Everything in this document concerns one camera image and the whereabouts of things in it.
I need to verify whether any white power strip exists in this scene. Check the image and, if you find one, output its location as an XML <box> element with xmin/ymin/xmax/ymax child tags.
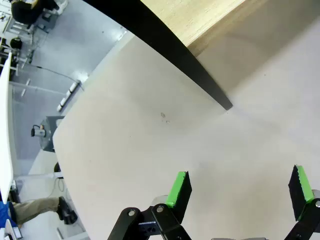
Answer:
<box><xmin>56</xmin><ymin>79</ymin><xmax>82</xmax><ymax>112</ymax></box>

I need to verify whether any blue box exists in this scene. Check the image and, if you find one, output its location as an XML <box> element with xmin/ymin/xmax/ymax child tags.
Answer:
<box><xmin>0</xmin><ymin>201</ymin><xmax>17</xmax><ymax>230</ymax></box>

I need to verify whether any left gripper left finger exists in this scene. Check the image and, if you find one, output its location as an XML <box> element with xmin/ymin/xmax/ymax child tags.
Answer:
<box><xmin>107</xmin><ymin>170</ymin><xmax>193</xmax><ymax>240</ymax></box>

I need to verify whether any seated person black shirt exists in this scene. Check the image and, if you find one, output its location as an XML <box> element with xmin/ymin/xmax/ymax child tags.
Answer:
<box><xmin>11</xmin><ymin>0</ymin><xmax>62</xmax><ymax>25</ymax></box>

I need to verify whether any thin black floor cable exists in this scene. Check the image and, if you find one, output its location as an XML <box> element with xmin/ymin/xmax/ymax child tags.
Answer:
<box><xmin>29</xmin><ymin>62</ymin><xmax>86</xmax><ymax>92</ymax></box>

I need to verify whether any black shoe and leg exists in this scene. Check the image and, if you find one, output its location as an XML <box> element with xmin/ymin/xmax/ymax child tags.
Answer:
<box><xmin>11</xmin><ymin>196</ymin><xmax>78</xmax><ymax>226</ymax></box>

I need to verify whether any white metal stool frame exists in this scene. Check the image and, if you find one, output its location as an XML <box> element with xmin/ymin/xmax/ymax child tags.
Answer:
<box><xmin>2</xmin><ymin>14</ymin><xmax>35</xmax><ymax>76</ymax></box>

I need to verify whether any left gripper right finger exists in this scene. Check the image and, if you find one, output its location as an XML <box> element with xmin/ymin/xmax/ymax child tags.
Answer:
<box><xmin>283</xmin><ymin>164</ymin><xmax>320</xmax><ymax>240</ymax></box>

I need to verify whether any black backpack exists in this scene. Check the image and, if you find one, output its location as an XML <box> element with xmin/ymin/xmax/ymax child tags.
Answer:
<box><xmin>9</xmin><ymin>36</ymin><xmax>23</xmax><ymax>50</ymax></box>

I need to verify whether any white desk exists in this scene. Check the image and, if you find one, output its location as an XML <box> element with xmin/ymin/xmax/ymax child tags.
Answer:
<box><xmin>0</xmin><ymin>51</ymin><xmax>15</xmax><ymax>204</ymax></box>

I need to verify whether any small silver cylinder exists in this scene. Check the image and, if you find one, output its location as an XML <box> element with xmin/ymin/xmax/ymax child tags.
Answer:
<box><xmin>30</xmin><ymin>124</ymin><xmax>47</xmax><ymax>138</ymax></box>

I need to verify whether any black frame wooden shelf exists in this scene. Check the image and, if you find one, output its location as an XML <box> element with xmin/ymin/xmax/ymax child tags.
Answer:
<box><xmin>82</xmin><ymin>0</ymin><xmax>320</xmax><ymax>111</ymax></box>

